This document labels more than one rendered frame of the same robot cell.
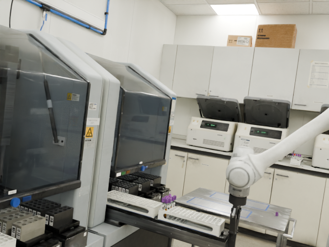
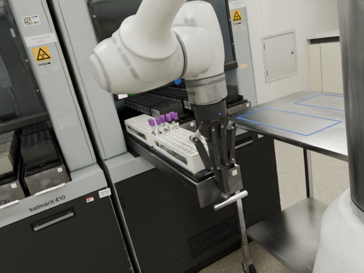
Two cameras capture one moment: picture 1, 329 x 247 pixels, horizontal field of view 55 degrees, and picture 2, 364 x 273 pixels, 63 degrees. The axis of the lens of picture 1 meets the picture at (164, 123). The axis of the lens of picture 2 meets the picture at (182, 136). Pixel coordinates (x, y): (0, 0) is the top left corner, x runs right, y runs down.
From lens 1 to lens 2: 1.12 m
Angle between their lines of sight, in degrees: 44
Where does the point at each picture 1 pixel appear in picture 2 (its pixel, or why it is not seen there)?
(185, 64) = not seen: outside the picture
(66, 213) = (41, 149)
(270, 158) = (145, 8)
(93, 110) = (35, 25)
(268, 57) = not seen: outside the picture
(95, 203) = (97, 133)
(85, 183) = (65, 113)
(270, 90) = not seen: outside the picture
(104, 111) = (61, 22)
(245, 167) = (98, 48)
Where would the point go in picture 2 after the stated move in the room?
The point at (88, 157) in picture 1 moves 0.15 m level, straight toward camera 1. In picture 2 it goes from (56, 83) to (20, 93)
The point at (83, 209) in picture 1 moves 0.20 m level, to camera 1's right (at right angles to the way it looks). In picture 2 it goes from (78, 142) to (109, 145)
